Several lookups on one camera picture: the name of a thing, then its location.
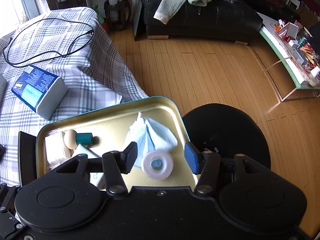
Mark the brown cardboard box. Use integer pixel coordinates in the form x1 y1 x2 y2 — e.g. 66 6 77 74
296 5 319 28

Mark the green plastic figure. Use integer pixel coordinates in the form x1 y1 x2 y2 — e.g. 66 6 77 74
91 4 105 25

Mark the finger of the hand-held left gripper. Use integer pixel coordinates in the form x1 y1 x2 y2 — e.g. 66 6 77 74
0 183 27 240

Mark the black leather sofa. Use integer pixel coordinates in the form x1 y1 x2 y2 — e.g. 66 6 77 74
139 0 264 46

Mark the black cable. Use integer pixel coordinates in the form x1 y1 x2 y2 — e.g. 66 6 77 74
2 15 95 67

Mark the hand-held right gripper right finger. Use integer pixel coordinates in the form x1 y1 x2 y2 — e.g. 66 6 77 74
184 142 271 197

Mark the glass coffee table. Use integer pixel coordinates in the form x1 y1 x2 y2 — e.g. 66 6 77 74
259 12 320 103

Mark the clutter of small cosmetic boxes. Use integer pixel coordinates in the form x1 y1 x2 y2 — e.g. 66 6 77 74
270 17 320 87

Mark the white paper packet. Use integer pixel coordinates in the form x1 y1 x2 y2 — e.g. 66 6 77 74
71 144 103 159

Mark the dark wooden plant stand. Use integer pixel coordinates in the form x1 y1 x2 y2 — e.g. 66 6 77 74
104 0 132 32

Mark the black round stool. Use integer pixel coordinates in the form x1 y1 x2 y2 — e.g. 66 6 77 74
182 103 272 178

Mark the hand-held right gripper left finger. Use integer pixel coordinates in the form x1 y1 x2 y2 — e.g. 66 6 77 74
54 142 138 197

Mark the leaning framed glass panel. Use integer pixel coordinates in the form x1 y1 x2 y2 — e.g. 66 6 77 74
132 0 143 40

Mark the grey plaid bed sheet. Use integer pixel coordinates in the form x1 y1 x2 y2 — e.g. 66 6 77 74
0 6 150 188

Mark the window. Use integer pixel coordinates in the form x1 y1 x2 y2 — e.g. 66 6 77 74
0 0 40 30

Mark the white packet with teal mark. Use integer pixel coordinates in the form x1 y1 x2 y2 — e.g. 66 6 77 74
89 172 105 189

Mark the blue tissue pack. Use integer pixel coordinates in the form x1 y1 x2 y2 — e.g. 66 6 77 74
11 64 69 120

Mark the white gauze pad packet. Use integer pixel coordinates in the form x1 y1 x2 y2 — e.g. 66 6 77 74
44 131 73 173

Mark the black flat lid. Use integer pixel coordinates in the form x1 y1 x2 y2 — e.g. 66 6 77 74
17 131 38 187

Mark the gold tin tray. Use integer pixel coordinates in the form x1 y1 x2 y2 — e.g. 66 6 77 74
36 96 202 189

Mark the white tape roll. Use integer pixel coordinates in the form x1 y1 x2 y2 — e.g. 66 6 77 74
141 151 174 180

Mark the teal brush with beige cap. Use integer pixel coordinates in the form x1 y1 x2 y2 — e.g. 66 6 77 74
64 129 94 149

